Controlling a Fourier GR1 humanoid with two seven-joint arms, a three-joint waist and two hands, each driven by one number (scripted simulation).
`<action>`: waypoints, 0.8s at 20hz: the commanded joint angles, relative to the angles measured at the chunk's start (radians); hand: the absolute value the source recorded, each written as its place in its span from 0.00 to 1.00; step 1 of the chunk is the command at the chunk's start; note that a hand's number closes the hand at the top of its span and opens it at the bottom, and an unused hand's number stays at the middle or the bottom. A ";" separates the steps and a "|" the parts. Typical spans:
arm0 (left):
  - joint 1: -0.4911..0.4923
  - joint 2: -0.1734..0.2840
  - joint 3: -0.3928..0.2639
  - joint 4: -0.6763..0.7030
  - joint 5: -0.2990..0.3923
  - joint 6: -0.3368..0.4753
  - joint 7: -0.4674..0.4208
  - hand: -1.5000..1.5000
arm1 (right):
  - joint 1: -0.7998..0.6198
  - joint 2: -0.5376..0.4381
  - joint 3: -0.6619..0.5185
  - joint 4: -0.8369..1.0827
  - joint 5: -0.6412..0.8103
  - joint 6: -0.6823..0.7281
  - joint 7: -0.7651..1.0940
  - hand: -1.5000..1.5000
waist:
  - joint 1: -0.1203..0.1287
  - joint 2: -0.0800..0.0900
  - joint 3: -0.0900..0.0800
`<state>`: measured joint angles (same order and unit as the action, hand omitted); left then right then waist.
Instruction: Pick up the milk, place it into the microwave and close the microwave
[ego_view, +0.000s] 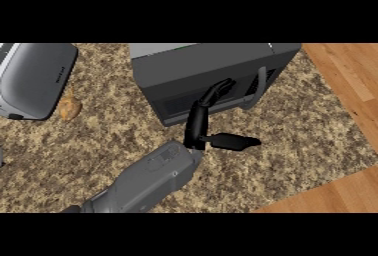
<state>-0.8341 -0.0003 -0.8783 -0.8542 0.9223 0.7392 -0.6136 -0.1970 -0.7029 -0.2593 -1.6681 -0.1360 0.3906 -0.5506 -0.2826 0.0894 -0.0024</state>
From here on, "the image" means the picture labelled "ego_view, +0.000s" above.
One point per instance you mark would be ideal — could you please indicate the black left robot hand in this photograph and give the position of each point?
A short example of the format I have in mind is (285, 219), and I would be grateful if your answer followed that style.
(198, 123)

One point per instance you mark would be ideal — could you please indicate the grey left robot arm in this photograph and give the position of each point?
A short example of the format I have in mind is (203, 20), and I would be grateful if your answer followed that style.
(148, 180)

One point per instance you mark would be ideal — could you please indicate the dark grey microwave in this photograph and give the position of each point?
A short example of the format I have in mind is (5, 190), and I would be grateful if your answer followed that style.
(197, 70)

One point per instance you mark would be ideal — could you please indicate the brown potato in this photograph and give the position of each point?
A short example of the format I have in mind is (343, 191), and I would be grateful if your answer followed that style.
(70, 107)

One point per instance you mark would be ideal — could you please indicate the grey rounded appliance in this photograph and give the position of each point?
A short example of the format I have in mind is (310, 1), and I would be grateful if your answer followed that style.
(31, 80)

